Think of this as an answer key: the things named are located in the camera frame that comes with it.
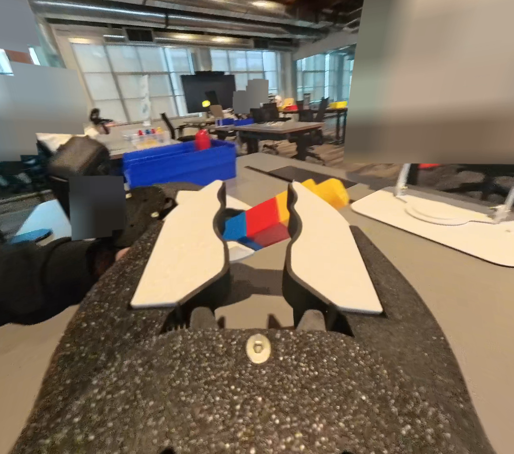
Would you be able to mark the red mega block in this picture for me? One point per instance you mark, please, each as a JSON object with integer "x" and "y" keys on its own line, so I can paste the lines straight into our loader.
{"x": 263, "y": 217}

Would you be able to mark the grey office desk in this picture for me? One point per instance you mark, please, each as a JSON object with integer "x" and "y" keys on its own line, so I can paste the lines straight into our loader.
{"x": 281, "y": 126}

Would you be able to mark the black office chair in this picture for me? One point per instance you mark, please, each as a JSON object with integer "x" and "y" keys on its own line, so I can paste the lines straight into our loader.
{"x": 174, "y": 126}

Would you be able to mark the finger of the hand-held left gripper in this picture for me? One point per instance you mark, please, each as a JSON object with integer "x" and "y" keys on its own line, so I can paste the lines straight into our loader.
{"x": 186, "y": 198}
{"x": 241, "y": 253}

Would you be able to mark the clear acrylic stand leg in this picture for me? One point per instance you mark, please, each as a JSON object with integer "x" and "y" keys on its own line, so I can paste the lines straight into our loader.
{"x": 505, "y": 203}
{"x": 402, "y": 181}

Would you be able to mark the large black display screen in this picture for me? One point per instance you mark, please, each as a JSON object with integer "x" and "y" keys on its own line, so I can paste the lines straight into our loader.
{"x": 208, "y": 92}

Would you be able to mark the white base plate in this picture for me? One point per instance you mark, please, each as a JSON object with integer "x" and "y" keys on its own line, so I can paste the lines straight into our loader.
{"x": 461, "y": 237}

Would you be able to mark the yellow plastic bin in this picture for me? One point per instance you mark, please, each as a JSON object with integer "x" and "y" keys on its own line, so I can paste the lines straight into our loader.
{"x": 338, "y": 104}

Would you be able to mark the yellow mega block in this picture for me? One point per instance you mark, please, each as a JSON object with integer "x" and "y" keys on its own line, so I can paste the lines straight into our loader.
{"x": 283, "y": 207}
{"x": 333, "y": 193}

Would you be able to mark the blue flat object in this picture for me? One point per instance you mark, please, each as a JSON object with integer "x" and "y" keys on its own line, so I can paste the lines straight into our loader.
{"x": 32, "y": 236}

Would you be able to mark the blue plastic bin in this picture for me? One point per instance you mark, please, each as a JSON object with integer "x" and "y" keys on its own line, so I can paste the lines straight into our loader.
{"x": 160, "y": 167}

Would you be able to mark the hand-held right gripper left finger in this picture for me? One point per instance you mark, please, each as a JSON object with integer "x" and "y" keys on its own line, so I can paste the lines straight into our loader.
{"x": 182, "y": 257}

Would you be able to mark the person's left forearm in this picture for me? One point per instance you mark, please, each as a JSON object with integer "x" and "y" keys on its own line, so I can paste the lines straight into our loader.
{"x": 40, "y": 281}

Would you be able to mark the blue mega block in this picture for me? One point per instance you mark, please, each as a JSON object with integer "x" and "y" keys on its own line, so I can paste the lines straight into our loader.
{"x": 235, "y": 227}

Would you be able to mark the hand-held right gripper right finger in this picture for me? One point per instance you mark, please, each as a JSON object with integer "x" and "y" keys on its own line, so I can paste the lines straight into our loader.
{"x": 329, "y": 261}

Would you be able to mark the pile of mega block stacks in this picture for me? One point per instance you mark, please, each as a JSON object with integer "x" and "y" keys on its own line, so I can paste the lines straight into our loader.
{"x": 203, "y": 140}

